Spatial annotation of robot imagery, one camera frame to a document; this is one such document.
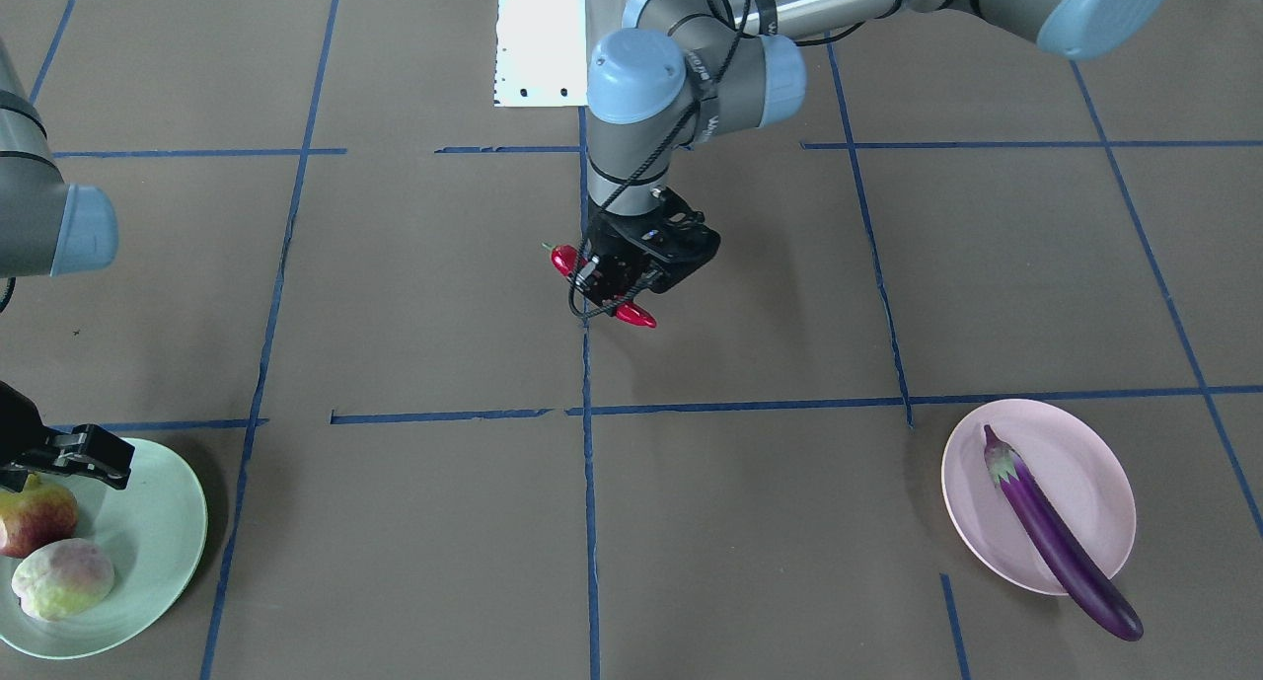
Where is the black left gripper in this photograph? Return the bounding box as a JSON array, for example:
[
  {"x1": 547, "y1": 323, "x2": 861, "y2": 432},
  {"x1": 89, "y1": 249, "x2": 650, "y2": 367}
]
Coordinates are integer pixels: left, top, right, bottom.
[{"x1": 572, "y1": 191, "x2": 721, "y2": 306}]

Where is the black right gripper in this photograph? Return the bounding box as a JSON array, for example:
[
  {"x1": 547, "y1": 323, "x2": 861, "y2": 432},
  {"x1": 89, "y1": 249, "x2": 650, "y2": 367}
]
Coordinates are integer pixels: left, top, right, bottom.
[{"x1": 1, "y1": 382, "x2": 51, "y2": 492}]

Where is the red chili pepper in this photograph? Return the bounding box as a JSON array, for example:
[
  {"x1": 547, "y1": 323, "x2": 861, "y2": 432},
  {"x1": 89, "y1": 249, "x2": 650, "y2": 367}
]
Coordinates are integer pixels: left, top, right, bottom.
[{"x1": 541, "y1": 243, "x2": 658, "y2": 329}]

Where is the red yellow apple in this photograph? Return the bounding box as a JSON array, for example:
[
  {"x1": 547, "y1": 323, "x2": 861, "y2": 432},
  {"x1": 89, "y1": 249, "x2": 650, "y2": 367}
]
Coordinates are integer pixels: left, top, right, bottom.
[{"x1": 1, "y1": 473, "x2": 80, "y2": 559}]

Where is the green pink peach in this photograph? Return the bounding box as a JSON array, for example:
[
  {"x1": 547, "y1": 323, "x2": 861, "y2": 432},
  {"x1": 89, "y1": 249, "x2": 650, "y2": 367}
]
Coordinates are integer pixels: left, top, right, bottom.
[{"x1": 13, "y1": 538, "x2": 114, "y2": 622}]

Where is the purple eggplant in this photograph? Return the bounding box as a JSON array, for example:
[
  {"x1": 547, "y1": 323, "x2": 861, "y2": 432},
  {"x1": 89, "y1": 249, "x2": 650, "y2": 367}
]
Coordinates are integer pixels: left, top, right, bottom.
[{"x1": 983, "y1": 423, "x2": 1146, "y2": 642}]

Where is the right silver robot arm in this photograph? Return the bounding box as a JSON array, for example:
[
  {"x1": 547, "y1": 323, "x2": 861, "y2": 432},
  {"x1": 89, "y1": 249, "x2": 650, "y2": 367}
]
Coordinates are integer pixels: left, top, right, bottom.
[{"x1": 1, "y1": 51, "x2": 134, "y2": 492}]

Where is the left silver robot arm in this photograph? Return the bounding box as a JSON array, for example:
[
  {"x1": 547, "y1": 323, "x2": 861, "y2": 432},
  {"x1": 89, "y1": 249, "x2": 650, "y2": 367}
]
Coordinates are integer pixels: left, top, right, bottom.
[{"x1": 552, "y1": 0, "x2": 1163, "y2": 329}]

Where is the green plate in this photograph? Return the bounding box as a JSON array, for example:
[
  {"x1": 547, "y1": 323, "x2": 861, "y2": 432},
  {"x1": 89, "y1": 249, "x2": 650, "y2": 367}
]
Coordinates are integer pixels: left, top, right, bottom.
[{"x1": 1, "y1": 437, "x2": 208, "y2": 660}]

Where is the white pillar with base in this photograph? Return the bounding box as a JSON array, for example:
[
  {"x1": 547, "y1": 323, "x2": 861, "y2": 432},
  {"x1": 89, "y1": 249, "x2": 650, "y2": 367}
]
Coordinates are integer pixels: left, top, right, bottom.
[{"x1": 493, "y1": 0, "x2": 629, "y2": 107}]

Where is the pink plate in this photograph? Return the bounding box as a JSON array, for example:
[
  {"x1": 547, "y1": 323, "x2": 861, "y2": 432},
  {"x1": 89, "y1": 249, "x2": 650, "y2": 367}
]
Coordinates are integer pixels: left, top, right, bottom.
[{"x1": 941, "y1": 399, "x2": 1138, "y2": 597}]

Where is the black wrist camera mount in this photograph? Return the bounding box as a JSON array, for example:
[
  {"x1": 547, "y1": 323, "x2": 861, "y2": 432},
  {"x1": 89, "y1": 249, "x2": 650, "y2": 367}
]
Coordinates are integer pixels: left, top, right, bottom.
[{"x1": 37, "y1": 423, "x2": 135, "y2": 490}]

